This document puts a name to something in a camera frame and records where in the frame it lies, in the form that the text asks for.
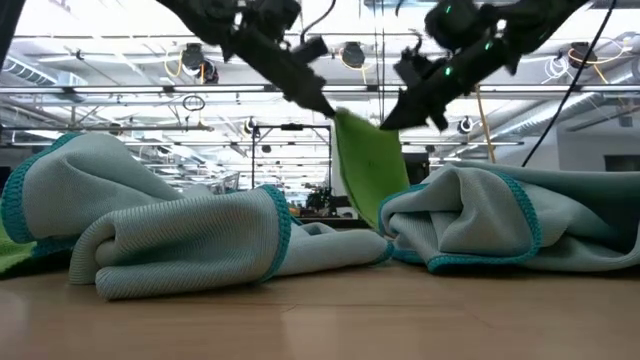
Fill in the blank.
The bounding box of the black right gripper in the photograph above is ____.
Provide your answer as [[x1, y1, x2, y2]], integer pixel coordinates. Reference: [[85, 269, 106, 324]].
[[378, 37, 521, 131]]

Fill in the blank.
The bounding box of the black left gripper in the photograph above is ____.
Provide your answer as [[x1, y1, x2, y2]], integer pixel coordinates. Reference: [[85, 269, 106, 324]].
[[224, 23, 337, 119]]

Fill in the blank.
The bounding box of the blue microfiber towel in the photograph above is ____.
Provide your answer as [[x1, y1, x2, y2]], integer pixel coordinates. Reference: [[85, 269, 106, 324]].
[[377, 159, 640, 275], [0, 131, 395, 302]]

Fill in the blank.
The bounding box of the black monitor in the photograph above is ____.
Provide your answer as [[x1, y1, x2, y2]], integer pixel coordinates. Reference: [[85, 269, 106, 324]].
[[402, 152, 432, 186]]

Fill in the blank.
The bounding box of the clear plastic bin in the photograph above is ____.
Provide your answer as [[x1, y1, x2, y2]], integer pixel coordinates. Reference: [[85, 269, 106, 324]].
[[189, 169, 242, 197]]

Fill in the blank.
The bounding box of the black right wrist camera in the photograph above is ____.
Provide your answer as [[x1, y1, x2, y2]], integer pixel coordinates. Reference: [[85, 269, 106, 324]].
[[394, 47, 446, 86]]

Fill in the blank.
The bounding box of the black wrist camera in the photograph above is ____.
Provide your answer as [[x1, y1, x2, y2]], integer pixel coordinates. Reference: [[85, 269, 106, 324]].
[[291, 35, 330, 65], [394, 47, 446, 86]]

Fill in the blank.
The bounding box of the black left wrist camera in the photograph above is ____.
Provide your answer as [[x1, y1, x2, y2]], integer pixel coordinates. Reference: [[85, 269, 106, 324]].
[[291, 35, 330, 65]]

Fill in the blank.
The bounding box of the black ceiling cable reel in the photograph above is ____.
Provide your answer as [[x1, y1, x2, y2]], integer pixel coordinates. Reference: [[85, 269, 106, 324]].
[[568, 41, 592, 69], [342, 41, 367, 70], [180, 42, 207, 71]]

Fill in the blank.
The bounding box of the yellow cable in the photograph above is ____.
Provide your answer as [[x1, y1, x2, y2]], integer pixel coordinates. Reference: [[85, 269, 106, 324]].
[[473, 84, 497, 165]]

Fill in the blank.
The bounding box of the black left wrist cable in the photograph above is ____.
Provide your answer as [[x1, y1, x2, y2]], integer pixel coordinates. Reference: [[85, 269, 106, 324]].
[[298, 0, 337, 45]]

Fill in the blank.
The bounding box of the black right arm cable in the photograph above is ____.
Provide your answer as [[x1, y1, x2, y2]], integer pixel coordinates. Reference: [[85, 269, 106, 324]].
[[521, 0, 617, 169]]

